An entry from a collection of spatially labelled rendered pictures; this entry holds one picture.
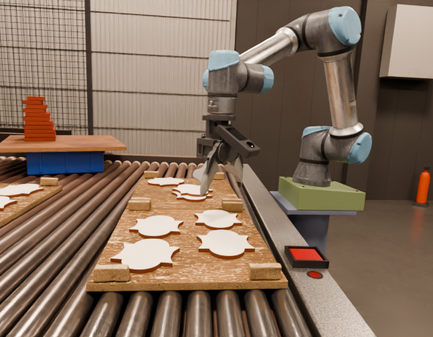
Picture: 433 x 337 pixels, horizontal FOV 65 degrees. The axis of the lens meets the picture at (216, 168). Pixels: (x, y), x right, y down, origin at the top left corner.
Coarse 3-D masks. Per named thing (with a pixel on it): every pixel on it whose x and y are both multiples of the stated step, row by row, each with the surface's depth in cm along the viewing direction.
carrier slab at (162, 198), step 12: (144, 180) 133; (192, 180) 137; (216, 180) 138; (144, 192) 115; (156, 192) 116; (168, 192) 117; (216, 192) 120; (228, 192) 120; (156, 204) 102; (168, 204) 103; (180, 204) 103; (192, 204) 104; (204, 204) 105; (216, 204) 105
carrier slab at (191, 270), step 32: (128, 224) 85; (192, 224) 87; (192, 256) 69; (256, 256) 70; (96, 288) 57; (128, 288) 58; (160, 288) 58; (192, 288) 59; (224, 288) 60; (256, 288) 60
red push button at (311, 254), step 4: (292, 252) 74; (296, 252) 74; (300, 252) 74; (304, 252) 74; (308, 252) 75; (312, 252) 75; (316, 252) 75; (296, 256) 72; (300, 256) 72; (304, 256) 72; (308, 256) 73; (312, 256) 73; (316, 256) 73; (320, 256) 73
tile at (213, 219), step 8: (200, 216) 90; (208, 216) 91; (216, 216) 91; (224, 216) 91; (232, 216) 92; (200, 224) 86; (208, 224) 85; (216, 224) 85; (224, 224) 85; (232, 224) 85; (240, 224) 87
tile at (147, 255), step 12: (144, 240) 73; (156, 240) 73; (120, 252) 67; (132, 252) 67; (144, 252) 67; (156, 252) 68; (168, 252) 68; (132, 264) 62; (144, 264) 62; (156, 264) 63; (168, 264) 64
